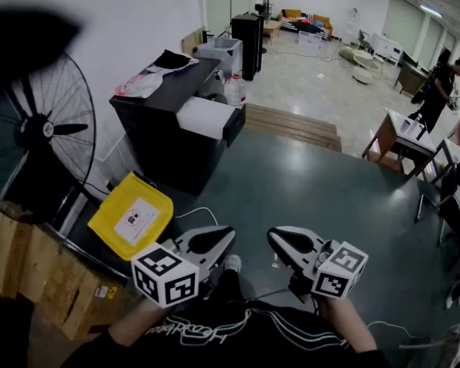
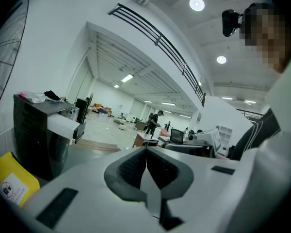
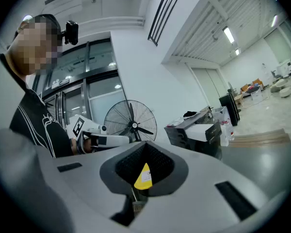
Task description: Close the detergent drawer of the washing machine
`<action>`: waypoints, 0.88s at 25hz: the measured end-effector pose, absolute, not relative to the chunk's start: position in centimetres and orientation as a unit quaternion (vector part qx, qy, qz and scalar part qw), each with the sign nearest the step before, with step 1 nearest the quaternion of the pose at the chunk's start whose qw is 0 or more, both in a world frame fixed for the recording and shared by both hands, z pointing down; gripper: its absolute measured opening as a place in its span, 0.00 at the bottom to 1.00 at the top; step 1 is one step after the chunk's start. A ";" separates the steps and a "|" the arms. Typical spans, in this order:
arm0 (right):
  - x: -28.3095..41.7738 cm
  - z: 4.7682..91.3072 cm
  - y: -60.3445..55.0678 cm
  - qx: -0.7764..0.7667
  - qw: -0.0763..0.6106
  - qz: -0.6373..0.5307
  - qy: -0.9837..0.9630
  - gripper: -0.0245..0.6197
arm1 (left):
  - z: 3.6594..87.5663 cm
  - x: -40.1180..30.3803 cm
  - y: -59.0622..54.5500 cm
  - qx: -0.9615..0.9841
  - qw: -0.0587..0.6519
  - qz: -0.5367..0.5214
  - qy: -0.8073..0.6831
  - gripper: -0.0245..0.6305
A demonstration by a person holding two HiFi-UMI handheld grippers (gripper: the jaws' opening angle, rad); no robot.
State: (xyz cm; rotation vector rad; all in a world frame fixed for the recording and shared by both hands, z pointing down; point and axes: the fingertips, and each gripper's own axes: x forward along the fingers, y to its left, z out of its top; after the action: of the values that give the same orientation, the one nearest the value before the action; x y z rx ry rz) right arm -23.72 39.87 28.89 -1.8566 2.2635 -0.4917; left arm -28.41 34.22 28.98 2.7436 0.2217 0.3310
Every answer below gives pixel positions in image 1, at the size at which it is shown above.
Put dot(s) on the large black standing fan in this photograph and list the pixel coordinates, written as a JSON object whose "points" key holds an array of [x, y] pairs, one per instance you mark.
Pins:
{"points": [[42, 129]]}

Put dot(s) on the clear plastic packet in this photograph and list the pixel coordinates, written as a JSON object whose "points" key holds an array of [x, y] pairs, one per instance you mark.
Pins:
{"points": [[138, 84]]}

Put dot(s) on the person's right forearm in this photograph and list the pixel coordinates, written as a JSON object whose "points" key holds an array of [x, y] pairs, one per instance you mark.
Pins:
{"points": [[349, 324]]}

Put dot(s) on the wooden desk with white top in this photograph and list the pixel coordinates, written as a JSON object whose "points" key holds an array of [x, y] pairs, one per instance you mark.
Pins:
{"points": [[410, 138]]}

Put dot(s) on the black chair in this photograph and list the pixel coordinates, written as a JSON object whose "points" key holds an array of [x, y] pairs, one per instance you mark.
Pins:
{"points": [[454, 194]]}

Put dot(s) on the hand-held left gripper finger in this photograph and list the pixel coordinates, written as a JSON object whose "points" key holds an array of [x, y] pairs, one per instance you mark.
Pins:
{"points": [[211, 231], [220, 253]]}

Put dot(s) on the wooden board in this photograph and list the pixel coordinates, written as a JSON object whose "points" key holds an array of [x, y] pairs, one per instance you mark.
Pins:
{"points": [[193, 40]]}

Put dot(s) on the white round table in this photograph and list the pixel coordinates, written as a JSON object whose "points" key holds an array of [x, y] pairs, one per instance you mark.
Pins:
{"points": [[366, 65]]}

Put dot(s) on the ceiling tube light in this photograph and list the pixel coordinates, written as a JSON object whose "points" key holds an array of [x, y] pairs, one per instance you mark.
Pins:
{"points": [[431, 10]]}

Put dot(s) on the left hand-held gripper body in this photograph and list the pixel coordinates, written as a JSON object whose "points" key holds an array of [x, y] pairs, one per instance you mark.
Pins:
{"points": [[165, 278]]}

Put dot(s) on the tall black cabinet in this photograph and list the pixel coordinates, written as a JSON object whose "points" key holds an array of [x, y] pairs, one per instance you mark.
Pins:
{"points": [[249, 44]]}

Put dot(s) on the black garment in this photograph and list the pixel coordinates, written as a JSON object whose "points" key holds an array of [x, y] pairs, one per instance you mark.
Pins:
{"points": [[172, 59]]}

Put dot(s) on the small black standing fan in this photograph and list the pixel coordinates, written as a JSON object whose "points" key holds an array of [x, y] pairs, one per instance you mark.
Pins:
{"points": [[265, 10]]}

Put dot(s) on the person's left forearm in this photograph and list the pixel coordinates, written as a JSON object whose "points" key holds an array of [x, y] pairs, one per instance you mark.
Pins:
{"points": [[138, 322]]}

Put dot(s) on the person's white shoe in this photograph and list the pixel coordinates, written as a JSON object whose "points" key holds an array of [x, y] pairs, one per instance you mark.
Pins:
{"points": [[233, 263]]}

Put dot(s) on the person's black printed shirt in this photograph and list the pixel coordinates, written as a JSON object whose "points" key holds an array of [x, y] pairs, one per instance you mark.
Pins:
{"points": [[253, 343]]}

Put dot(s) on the wooden coffee table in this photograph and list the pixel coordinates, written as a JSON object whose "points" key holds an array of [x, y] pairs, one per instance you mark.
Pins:
{"points": [[272, 28]]}

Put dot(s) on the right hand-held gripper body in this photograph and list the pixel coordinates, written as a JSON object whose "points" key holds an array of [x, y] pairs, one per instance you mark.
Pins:
{"points": [[339, 272]]}

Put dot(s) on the clear plastic bin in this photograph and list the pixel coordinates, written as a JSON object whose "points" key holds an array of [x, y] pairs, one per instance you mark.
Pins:
{"points": [[220, 49]]}

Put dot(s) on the black washing machine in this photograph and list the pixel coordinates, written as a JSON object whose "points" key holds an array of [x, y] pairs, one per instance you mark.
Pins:
{"points": [[165, 136]]}

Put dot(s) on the clear water bottle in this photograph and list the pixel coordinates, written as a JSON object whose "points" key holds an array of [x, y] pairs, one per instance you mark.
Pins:
{"points": [[235, 90]]}

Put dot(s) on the wooden step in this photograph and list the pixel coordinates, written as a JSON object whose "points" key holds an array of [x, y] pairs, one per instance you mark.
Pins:
{"points": [[291, 127]]}

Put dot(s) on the white cup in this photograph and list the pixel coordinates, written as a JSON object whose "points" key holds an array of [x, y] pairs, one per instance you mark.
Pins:
{"points": [[405, 127]]}

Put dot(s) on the yellow bag with white label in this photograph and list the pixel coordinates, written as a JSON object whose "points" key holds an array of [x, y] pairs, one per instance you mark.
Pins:
{"points": [[134, 213]]}

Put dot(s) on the white cabinet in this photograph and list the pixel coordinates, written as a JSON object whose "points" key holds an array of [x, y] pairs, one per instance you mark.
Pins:
{"points": [[387, 48]]}

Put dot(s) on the yellow sofa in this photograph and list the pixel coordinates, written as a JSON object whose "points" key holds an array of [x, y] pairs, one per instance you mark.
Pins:
{"points": [[306, 19]]}

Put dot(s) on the white storage box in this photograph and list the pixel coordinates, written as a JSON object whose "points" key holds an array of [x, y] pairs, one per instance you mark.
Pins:
{"points": [[309, 38]]}

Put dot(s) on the dark desk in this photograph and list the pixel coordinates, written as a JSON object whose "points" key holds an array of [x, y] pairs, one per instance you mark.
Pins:
{"points": [[410, 77]]}

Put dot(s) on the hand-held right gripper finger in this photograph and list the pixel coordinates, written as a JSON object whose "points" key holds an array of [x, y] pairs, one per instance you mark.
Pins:
{"points": [[303, 234], [289, 259]]}

